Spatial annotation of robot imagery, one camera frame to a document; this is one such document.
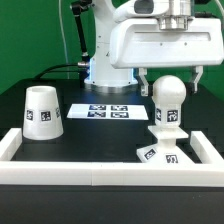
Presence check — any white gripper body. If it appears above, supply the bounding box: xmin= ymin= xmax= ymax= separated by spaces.
xmin=110 ymin=18 xmax=224 ymax=68

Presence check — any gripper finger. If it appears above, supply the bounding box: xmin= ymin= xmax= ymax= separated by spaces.
xmin=138 ymin=68 xmax=152 ymax=97
xmin=187 ymin=66 xmax=203 ymax=94

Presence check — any white lamp bulb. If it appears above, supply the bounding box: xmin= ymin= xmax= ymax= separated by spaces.
xmin=152 ymin=75 xmax=186 ymax=128

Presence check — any white lamp base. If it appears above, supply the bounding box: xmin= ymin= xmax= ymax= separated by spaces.
xmin=136 ymin=126 xmax=193 ymax=166

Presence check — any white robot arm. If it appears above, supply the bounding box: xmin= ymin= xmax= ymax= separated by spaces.
xmin=86 ymin=0 xmax=224 ymax=91

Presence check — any white lamp shade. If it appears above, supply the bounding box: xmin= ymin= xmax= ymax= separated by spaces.
xmin=23 ymin=86 xmax=63 ymax=140

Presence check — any white marker sheet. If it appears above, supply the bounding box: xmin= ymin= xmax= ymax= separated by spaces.
xmin=67 ymin=104 xmax=148 ymax=120

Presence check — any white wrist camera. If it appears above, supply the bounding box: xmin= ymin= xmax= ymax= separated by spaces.
xmin=113 ymin=0 xmax=169 ymax=23

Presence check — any black cable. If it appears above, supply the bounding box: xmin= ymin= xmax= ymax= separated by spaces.
xmin=32 ymin=63 xmax=91 ymax=82

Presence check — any white hanging cable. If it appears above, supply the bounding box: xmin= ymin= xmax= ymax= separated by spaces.
xmin=58 ymin=0 xmax=71 ymax=80

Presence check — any white U-shaped frame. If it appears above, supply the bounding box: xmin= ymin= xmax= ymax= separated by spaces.
xmin=0 ymin=128 xmax=224 ymax=187

